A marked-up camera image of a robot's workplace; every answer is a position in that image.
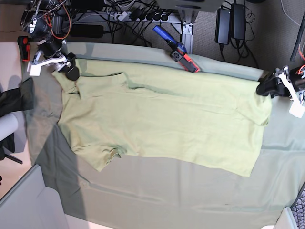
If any white black gripper right side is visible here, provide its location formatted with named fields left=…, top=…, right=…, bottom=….
left=32, top=51, right=80, bottom=81

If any white black gripper left side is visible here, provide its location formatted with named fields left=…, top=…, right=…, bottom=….
left=256, top=66, right=305, bottom=98

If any light green T-shirt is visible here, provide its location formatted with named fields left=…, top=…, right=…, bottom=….
left=53, top=59, right=272, bottom=177

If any black power brick under table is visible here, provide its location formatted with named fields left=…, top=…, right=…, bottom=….
left=70, top=24, right=104, bottom=38

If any dark green cloth piece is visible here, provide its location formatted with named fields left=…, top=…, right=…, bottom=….
left=0, top=77, right=34, bottom=117

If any blue orange clamp left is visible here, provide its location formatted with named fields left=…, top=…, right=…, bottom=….
left=17, top=36, right=31, bottom=62

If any blue orange clamp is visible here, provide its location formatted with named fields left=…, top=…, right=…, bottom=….
left=17, top=36, right=31, bottom=62
left=153, top=25, right=201, bottom=73

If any grey power strip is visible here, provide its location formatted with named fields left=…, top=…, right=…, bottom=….
left=106, top=11, right=180, bottom=23

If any black power adapter left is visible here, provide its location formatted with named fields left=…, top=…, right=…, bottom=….
left=215, top=8, right=231, bottom=45

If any black power adapter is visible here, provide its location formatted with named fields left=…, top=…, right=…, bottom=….
left=231, top=3, right=246, bottom=40
left=215, top=8, right=231, bottom=45

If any black power adapter right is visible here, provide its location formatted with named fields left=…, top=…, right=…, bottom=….
left=231, top=3, right=246, bottom=40

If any blue orange clamp centre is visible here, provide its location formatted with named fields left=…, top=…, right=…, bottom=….
left=153, top=25, right=201, bottom=73

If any aluminium table leg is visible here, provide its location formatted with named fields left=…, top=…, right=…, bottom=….
left=175, top=10, right=198, bottom=54

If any grey-green table cloth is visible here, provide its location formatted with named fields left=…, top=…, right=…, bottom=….
left=21, top=41, right=305, bottom=229

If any grey patterned bin right bottom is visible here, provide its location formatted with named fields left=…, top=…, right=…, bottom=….
left=274, top=184, right=305, bottom=229

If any grey bin left bottom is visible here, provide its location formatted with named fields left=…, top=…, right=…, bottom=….
left=0, top=165, right=69, bottom=229

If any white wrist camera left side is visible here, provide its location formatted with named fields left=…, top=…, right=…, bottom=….
left=289, top=101, right=305, bottom=118

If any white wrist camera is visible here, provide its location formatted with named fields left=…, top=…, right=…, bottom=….
left=27, top=62, right=42, bottom=76
left=289, top=101, right=305, bottom=118

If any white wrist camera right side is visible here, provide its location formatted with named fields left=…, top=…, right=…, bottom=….
left=27, top=62, right=42, bottom=76

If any white cylindrical post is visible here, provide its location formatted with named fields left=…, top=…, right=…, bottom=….
left=0, top=113, right=19, bottom=141

